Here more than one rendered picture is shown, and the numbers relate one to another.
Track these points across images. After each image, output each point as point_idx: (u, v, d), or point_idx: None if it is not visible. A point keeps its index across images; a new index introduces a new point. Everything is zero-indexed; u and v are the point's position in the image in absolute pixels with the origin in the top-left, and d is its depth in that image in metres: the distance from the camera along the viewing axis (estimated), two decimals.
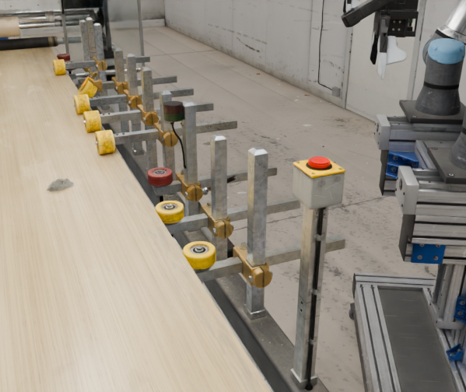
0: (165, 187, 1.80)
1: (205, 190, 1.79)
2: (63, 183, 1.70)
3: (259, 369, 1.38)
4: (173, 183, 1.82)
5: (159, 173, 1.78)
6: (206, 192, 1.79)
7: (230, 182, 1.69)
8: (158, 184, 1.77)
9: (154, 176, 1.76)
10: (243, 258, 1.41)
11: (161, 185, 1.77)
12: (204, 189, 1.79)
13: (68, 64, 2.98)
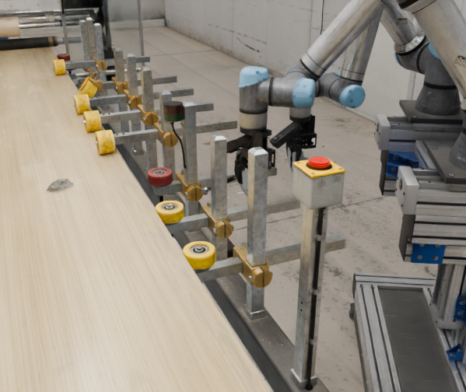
0: (165, 187, 1.80)
1: (205, 190, 1.79)
2: (63, 183, 1.70)
3: (259, 369, 1.38)
4: (173, 183, 1.82)
5: (159, 173, 1.78)
6: (206, 192, 1.79)
7: (230, 182, 1.69)
8: (158, 184, 1.77)
9: (154, 176, 1.76)
10: (243, 258, 1.41)
11: (161, 185, 1.77)
12: (204, 189, 1.79)
13: (68, 64, 2.98)
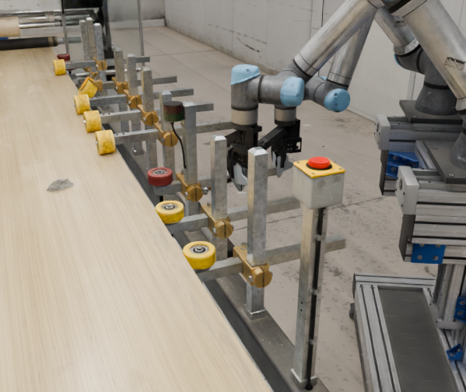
0: (165, 187, 1.80)
1: (205, 190, 1.79)
2: (63, 183, 1.70)
3: (259, 369, 1.38)
4: (173, 183, 1.82)
5: (159, 173, 1.78)
6: (206, 192, 1.79)
7: (230, 182, 1.69)
8: (158, 184, 1.77)
9: (154, 176, 1.76)
10: (243, 258, 1.41)
11: (161, 185, 1.77)
12: (204, 189, 1.79)
13: (68, 64, 2.98)
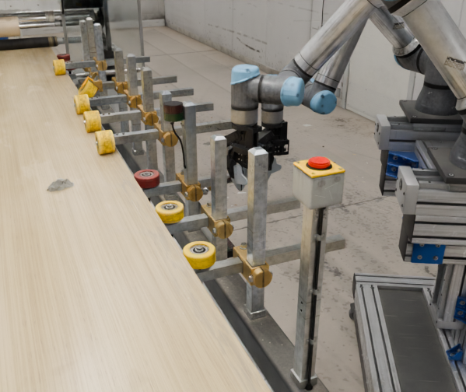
0: (152, 189, 1.79)
1: (205, 190, 1.79)
2: (63, 183, 1.70)
3: (259, 369, 1.38)
4: (159, 186, 1.80)
5: (145, 176, 1.77)
6: (206, 192, 1.79)
7: (230, 182, 1.69)
8: (145, 187, 1.75)
9: (140, 178, 1.75)
10: (243, 258, 1.41)
11: (148, 187, 1.75)
12: (204, 189, 1.79)
13: (68, 64, 2.98)
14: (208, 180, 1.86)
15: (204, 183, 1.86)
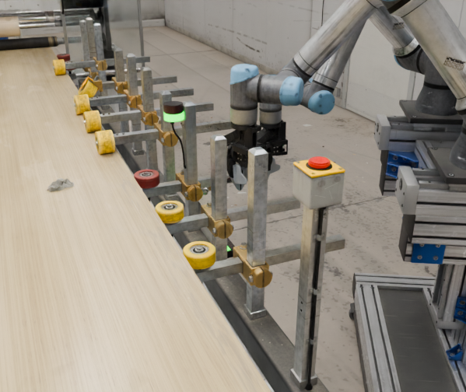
0: (151, 189, 1.79)
1: (205, 190, 1.79)
2: (63, 183, 1.70)
3: (259, 369, 1.38)
4: (159, 186, 1.80)
5: (145, 176, 1.77)
6: (206, 192, 1.79)
7: (230, 182, 1.69)
8: (145, 187, 1.75)
9: (140, 178, 1.75)
10: (243, 258, 1.41)
11: (148, 187, 1.75)
12: (204, 189, 1.79)
13: (68, 64, 2.98)
14: (208, 180, 1.86)
15: (204, 183, 1.86)
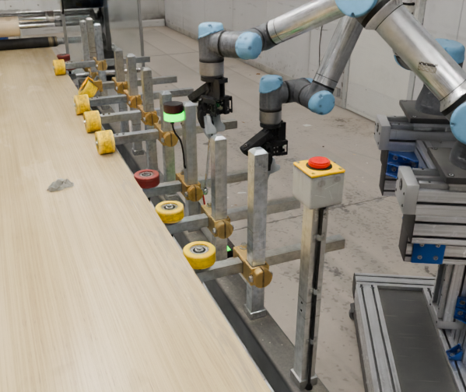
0: (151, 189, 1.79)
1: (204, 187, 1.80)
2: (63, 183, 1.70)
3: (259, 369, 1.38)
4: (159, 186, 1.80)
5: (145, 176, 1.77)
6: (204, 187, 1.80)
7: (210, 145, 1.80)
8: (145, 187, 1.75)
9: (140, 178, 1.75)
10: (243, 258, 1.41)
11: (148, 187, 1.75)
12: (203, 187, 1.81)
13: (68, 64, 2.98)
14: (208, 180, 1.86)
15: (204, 183, 1.86)
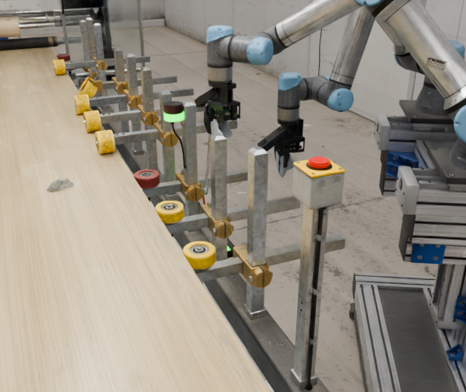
0: (151, 189, 1.79)
1: (204, 187, 1.80)
2: (63, 183, 1.70)
3: (259, 369, 1.38)
4: (159, 186, 1.80)
5: (145, 176, 1.77)
6: (204, 187, 1.80)
7: (210, 145, 1.80)
8: (145, 187, 1.75)
9: (140, 178, 1.75)
10: (243, 258, 1.41)
11: (148, 187, 1.75)
12: (203, 187, 1.81)
13: (68, 64, 2.98)
14: (208, 180, 1.86)
15: (204, 183, 1.86)
